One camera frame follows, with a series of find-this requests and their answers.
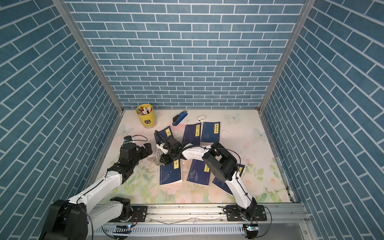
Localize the blue book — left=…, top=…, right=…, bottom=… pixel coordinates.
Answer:
left=182, top=123, right=201, bottom=145
left=187, top=159, right=211, bottom=186
left=213, top=164, right=245, bottom=196
left=154, top=126, right=173, bottom=146
left=160, top=160, right=183, bottom=186
left=201, top=122, right=220, bottom=143

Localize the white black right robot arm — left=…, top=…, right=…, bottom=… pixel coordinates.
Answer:
left=155, top=131, right=257, bottom=211

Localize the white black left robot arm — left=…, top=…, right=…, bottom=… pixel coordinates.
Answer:
left=39, top=143, right=153, bottom=240

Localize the blue black stapler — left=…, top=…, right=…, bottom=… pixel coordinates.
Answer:
left=173, top=111, right=188, bottom=126

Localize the small white stapler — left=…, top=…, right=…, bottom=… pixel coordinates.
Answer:
left=198, top=115, right=206, bottom=122

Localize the yellow pen cup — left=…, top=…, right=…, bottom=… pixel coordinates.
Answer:
left=136, top=104, right=156, bottom=129

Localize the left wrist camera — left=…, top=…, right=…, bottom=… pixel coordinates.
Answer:
left=124, top=136, right=132, bottom=143

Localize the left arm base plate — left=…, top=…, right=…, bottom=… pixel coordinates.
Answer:
left=109, top=205, right=148, bottom=224

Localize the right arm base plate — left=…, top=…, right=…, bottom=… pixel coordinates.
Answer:
left=223, top=205, right=268, bottom=222

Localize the white cable duct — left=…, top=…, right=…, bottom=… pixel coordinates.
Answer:
left=94, top=224, right=245, bottom=237

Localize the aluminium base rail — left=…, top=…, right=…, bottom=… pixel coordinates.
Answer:
left=145, top=203, right=310, bottom=225

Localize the aluminium corner post left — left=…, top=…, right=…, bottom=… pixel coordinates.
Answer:
left=51, top=0, right=125, bottom=114

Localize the aluminium corner post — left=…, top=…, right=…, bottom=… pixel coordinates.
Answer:
left=259, top=0, right=316, bottom=114
left=51, top=0, right=125, bottom=114

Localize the aluminium corner post right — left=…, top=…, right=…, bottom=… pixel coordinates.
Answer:
left=259, top=0, right=316, bottom=114

